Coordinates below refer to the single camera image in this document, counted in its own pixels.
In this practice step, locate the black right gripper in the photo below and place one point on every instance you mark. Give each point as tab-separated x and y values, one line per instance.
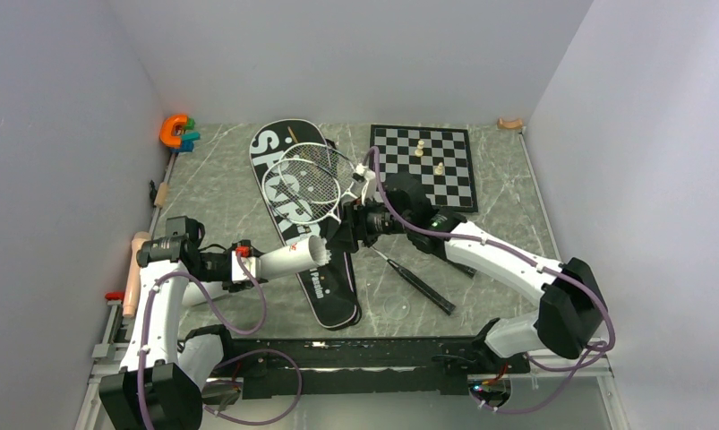
353	227

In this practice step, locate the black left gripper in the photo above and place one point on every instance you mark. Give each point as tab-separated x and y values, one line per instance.
237	286

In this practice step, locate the white shuttlecock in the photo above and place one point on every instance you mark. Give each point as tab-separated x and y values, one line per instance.
324	253

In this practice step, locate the white shuttlecock tube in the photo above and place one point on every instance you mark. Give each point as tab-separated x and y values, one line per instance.
291	259

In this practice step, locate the clear plastic tube lid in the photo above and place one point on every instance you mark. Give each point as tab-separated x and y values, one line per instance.
396	307

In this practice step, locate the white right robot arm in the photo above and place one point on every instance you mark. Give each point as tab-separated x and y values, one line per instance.
571	316

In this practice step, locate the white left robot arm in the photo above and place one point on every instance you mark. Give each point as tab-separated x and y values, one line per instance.
160	379

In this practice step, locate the white badminton racket rear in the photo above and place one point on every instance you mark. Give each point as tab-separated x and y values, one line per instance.
316	172

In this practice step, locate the white badminton racket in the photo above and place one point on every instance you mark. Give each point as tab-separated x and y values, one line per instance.
296	209
316	172

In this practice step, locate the white badminton racket front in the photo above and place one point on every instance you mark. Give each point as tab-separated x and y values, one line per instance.
296	209

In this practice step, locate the black racket cover bag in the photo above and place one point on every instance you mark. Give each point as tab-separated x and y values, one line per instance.
330	289

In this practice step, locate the small wooden block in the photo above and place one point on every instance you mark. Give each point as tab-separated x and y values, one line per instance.
160	198

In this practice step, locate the black white chessboard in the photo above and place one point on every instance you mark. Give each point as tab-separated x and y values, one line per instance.
455	189

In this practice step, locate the teal blue toy blocks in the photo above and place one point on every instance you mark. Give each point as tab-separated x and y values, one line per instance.
188	136

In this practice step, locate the beige wooden rolling pin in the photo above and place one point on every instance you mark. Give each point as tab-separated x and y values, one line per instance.
133	286

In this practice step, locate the orange C-shaped toy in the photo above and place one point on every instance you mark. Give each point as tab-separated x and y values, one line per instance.
172	130

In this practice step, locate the wooden arch block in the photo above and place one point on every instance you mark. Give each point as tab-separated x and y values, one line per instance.
513	124

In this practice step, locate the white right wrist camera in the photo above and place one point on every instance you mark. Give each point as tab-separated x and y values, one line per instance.
364	184

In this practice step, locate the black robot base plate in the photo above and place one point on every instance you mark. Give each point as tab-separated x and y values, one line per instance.
447	365

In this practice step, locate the red clamp handle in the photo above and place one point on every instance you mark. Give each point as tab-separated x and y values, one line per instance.
114	296

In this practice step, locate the metal table edge rail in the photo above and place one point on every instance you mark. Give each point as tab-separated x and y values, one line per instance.
122	306

